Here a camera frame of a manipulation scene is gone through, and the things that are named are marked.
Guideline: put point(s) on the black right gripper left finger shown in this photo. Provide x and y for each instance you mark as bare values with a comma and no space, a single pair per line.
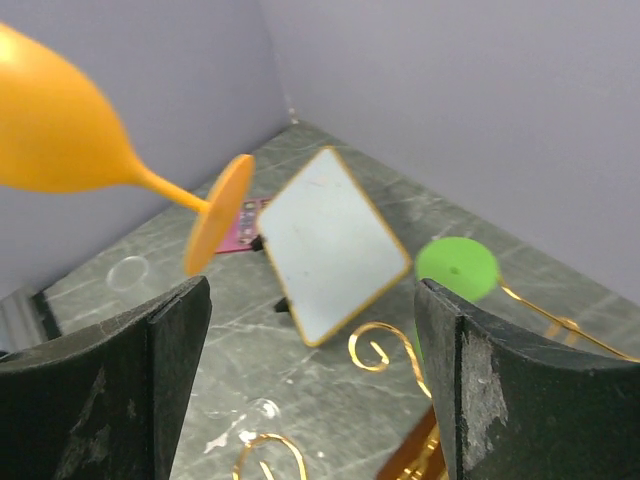
107,401

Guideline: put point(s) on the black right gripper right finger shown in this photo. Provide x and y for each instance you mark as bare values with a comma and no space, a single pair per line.
511,404

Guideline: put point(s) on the green plastic wine glass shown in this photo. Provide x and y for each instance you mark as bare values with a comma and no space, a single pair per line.
462,265

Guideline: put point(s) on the orange plastic wine glass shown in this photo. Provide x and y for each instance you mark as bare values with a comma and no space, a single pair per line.
60,134

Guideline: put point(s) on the clear tall flute glass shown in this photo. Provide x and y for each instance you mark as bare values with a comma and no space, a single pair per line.
242,424

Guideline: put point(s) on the clear wine glass far left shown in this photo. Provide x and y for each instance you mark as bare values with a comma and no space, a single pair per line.
128,274

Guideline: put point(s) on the pink sticker book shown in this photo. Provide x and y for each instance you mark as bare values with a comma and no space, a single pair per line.
244,229

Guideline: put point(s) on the gold framed whiteboard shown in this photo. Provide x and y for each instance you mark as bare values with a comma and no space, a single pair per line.
331,249

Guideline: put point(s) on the gold wire wine glass rack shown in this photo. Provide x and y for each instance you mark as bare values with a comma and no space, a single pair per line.
418,468

